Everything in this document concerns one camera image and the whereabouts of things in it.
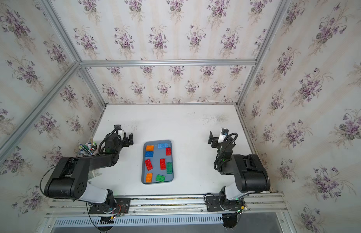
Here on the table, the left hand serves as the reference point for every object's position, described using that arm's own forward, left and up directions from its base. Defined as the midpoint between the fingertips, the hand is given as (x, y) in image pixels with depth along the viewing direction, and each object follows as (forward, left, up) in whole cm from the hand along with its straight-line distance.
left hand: (125, 135), depth 93 cm
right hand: (-1, -62, +5) cm, 62 cm away
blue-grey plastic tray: (-15, -22, -8) cm, 28 cm away
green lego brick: (-20, -30, -5) cm, 36 cm away
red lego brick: (-18, -25, -5) cm, 31 cm away
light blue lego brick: (-5, -25, -5) cm, 26 cm away
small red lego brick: (-10, -29, -4) cm, 30 cm away
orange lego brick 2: (-26, -18, -4) cm, 32 cm away
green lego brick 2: (-26, -24, -5) cm, 36 cm away
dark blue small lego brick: (-11, -16, -5) cm, 20 cm away
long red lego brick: (-18, -17, -5) cm, 25 cm away
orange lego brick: (-7, -16, -5) cm, 18 cm away
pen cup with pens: (-11, +18, +3) cm, 21 cm away
